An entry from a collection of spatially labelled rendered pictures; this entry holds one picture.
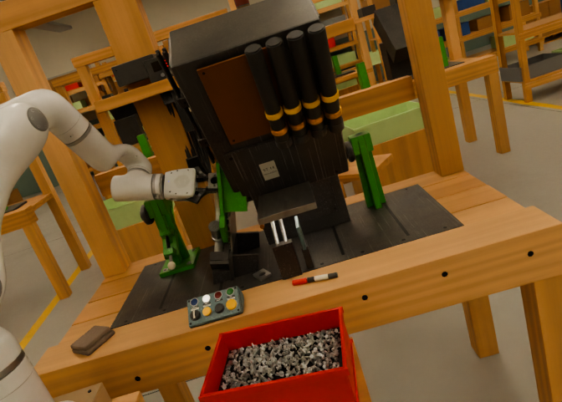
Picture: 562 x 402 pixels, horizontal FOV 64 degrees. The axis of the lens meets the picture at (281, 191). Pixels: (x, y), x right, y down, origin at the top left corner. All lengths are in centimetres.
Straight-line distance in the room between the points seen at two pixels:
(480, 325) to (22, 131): 186
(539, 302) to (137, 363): 111
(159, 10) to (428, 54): 1006
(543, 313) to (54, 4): 179
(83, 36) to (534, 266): 1119
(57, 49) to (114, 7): 1031
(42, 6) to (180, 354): 123
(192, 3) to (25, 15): 969
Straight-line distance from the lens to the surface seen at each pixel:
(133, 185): 147
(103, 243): 192
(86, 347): 143
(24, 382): 110
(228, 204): 137
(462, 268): 129
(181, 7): 1145
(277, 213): 118
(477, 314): 217
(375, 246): 137
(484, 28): 948
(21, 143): 113
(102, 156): 138
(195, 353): 133
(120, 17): 173
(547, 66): 648
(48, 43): 1210
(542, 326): 149
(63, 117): 131
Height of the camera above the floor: 153
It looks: 17 degrees down
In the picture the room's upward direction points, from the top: 18 degrees counter-clockwise
